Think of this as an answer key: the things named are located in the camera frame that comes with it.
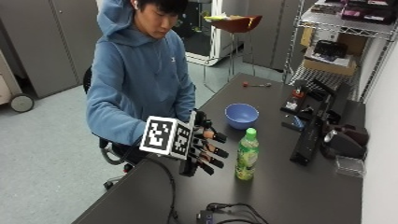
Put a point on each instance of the green plastic bottle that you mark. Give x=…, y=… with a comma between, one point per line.
x=247, y=155

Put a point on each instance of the blue bowl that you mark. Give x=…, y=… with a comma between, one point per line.
x=241, y=115

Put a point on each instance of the white marker cube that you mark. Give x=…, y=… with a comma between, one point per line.
x=163, y=135

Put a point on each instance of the small black hub box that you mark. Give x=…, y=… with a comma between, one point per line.
x=205, y=217

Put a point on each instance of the blue and black device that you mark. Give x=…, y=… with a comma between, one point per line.
x=294, y=122

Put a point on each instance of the person in blue hoodie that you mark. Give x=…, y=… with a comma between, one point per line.
x=131, y=81

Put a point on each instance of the black tray with red part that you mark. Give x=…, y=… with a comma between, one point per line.
x=294, y=100

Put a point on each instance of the black office chair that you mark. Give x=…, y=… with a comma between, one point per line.
x=107, y=152

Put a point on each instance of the white glass-door cabinet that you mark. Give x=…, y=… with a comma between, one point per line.
x=198, y=34

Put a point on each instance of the black and silver cylinder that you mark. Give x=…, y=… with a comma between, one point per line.
x=343, y=143

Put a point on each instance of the orange bar stool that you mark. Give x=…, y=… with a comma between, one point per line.
x=237, y=25

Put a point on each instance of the clear plastic box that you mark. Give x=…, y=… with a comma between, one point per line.
x=350, y=166

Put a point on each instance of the grey locker doors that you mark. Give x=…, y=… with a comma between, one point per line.
x=268, y=31

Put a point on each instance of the yellow item on stool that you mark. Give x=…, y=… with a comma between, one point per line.
x=217, y=18

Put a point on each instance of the flat cardboard box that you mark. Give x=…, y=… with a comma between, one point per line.
x=328, y=66

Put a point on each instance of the black bag on box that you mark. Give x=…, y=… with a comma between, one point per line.
x=330, y=49

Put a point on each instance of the white earbud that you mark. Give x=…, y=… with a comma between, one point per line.
x=134, y=4

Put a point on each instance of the tall cardboard box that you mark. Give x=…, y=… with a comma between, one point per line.
x=351, y=42

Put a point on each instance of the grey cabinet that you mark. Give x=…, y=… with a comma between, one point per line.
x=45, y=40

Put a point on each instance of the white cart with wheel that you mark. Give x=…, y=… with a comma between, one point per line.
x=12, y=90

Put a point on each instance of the dark boxes on shelf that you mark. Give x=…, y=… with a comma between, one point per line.
x=355, y=9

